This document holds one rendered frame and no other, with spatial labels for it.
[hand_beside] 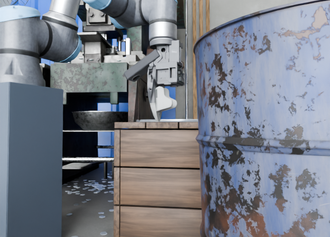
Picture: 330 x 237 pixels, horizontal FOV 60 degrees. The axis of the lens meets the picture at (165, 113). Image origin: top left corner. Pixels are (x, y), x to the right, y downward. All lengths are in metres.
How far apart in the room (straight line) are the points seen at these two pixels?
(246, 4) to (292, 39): 2.68
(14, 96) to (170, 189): 0.48
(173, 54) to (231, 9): 2.26
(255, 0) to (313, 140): 2.75
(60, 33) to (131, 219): 0.61
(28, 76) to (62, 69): 0.67
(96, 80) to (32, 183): 0.73
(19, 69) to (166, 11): 0.42
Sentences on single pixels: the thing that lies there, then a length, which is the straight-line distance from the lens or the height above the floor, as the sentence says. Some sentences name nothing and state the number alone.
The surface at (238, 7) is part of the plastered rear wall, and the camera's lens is 3.01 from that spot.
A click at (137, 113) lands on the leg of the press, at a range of 1.33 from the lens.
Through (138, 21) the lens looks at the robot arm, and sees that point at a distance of 0.83.
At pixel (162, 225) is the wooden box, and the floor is 0.06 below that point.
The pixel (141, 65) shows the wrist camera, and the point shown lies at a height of 0.50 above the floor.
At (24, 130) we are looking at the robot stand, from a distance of 0.83.
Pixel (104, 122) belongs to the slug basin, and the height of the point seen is 0.35.
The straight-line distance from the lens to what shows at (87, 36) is 1.48.
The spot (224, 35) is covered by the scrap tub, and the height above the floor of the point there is 0.46.
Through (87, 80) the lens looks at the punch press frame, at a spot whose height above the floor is 0.56.
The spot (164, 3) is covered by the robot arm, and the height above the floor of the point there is 0.66.
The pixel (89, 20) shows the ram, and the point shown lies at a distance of 1.68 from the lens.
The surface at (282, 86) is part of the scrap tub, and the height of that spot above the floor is 0.39.
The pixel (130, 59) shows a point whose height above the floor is 0.68.
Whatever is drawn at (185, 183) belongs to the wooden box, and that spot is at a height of 0.18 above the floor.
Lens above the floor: 0.35
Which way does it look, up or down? 2 degrees up
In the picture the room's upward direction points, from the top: straight up
